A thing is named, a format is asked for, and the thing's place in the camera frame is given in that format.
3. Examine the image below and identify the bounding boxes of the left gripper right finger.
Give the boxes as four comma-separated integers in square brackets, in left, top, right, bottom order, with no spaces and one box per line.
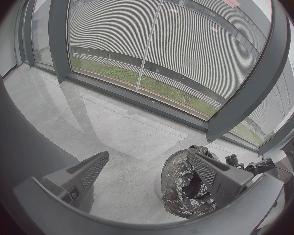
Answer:
[187,148,255,200]

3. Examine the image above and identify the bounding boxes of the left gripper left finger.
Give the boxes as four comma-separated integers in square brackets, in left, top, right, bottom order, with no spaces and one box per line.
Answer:
[42,151,110,207]

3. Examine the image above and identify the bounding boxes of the black plastic bag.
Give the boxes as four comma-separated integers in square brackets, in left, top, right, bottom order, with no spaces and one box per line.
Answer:
[161,145,223,218]

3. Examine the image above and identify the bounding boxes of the white trash bin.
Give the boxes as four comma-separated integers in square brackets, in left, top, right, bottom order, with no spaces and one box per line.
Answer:
[154,172,167,201]

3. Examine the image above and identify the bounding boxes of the dark grey round chair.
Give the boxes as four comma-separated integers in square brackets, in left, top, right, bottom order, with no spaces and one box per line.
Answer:
[0,74,95,215]

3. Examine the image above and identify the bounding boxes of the window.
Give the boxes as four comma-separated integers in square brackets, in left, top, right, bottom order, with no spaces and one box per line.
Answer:
[13,0,294,156]

